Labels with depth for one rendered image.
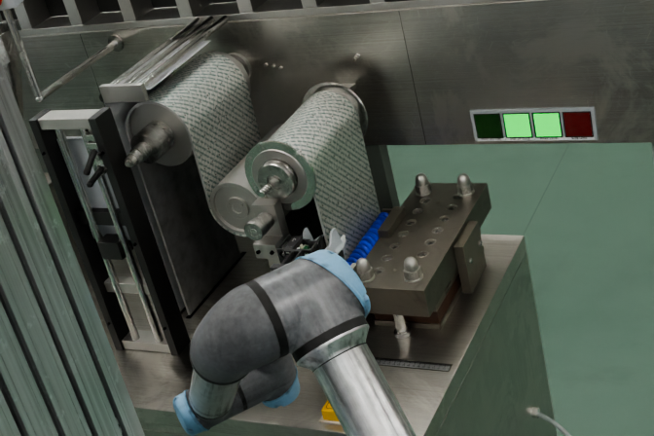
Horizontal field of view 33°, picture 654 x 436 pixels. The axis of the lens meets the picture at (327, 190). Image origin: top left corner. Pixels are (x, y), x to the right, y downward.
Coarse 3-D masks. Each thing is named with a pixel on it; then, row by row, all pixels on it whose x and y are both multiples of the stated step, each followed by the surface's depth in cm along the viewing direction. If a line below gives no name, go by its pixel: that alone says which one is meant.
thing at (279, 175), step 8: (272, 160) 202; (280, 160) 202; (264, 168) 202; (272, 168) 201; (280, 168) 201; (288, 168) 201; (264, 176) 203; (272, 176) 203; (280, 176) 202; (288, 176) 201; (296, 176) 202; (264, 184) 204; (272, 184) 203; (280, 184) 203; (288, 184) 202; (296, 184) 203; (272, 192) 204; (280, 192) 203; (288, 192) 203
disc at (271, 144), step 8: (256, 144) 203; (264, 144) 202; (272, 144) 201; (280, 144) 200; (248, 152) 204; (256, 152) 204; (288, 152) 200; (296, 152) 200; (248, 160) 205; (304, 160) 200; (248, 168) 206; (304, 168) 201; (248, 176) 207; (312, 176) 201; (312, 184) 202; (256, 192) 209; (312, 192) 203; (304, 200) 205; (288, 208) 207; (296, 208) 207
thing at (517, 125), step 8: (504, 120) 216; (512, 120) 215; (520, 120) 215; (528, 120) 214; (512, 128) 216; (520, 128) 216; (528, 128) 215; (512, 136) 217; (520, 136) 217; (528, 136) 216
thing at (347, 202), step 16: (352, 160) 218; (368, 160) 224; (336, 176) 211; (352, 176) 218; (368, 176) 224; (320, 192) 205; (336, 192) 211; (352, 192) 218; (368, 192) 224; (320, 208) 206; (336, 208) 211; (352, 208) 218; (368, 208) 224; (336, 224) 211; (352, 224) 218; (368, 224) 224; (352, 240) 218
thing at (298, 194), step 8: (344, 96) 220; (352, 104) 220; (264, 152) 202; (272, 152) 202; (280, 152) 201; (256, 160) 204; (264, 160) 203; (288, 160) 201; (296, 160) 201; (256, 168) 205; (296, 168) 201; (256, 176) 206; (304, 176) 202; (256, 184) 207; (304, 184) 202; (296, 192) 204; (304, 192) 203; (280, 200) 207; (288, 200) 206; (296, 200) 205
